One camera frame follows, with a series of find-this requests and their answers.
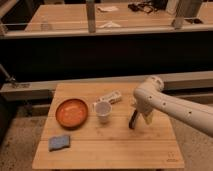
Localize white ceramic cup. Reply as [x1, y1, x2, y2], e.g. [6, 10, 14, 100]
[94, 101, 112, 124]

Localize black cables on desk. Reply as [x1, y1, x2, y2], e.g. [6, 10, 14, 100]
[127, 1, 158, 14]

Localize orange plate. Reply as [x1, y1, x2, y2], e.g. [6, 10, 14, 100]
[55, 99, 88, 129]

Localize blue sponge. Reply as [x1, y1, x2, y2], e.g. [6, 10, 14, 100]
[49, 135, 70, 151]

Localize grey metal post right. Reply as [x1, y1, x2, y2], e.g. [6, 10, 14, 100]
[172, 0, 199, 29]

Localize grey metal post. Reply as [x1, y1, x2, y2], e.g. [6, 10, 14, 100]
[172, 0, 199, 29]
[86, 0, 96, 33]

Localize white paper on desk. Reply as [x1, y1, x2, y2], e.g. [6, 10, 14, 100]
[97, 6, 119, 12]

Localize black eraser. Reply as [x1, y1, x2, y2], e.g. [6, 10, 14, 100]
[129, 110, 139, 129]

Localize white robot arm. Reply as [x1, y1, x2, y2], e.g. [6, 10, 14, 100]
[133, 76, 213, 137]

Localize white crumpled paper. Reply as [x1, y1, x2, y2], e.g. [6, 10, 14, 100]
[99, 21, 121, 28]

